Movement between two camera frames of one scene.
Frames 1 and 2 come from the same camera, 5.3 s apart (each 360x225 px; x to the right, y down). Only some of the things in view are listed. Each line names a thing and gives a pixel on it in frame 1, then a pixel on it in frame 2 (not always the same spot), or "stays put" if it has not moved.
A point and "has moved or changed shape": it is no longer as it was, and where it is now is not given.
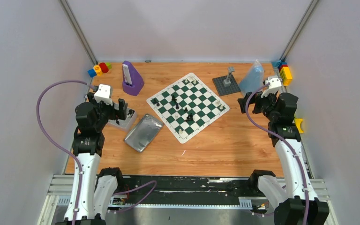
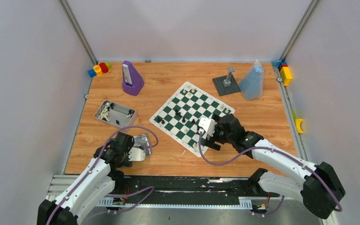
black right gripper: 255,98 -> 209,141
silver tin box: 125,124 stays put
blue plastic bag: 253,79 stays put
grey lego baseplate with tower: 228,84 stays put
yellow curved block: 298,121 stays put
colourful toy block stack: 98,70 stays put
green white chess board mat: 188,107 has moved or changed shape
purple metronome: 132,82 stays put
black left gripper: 119,108 -> 125,154
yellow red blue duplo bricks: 285,73 stays put
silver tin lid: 143,132 has moved or changed shape
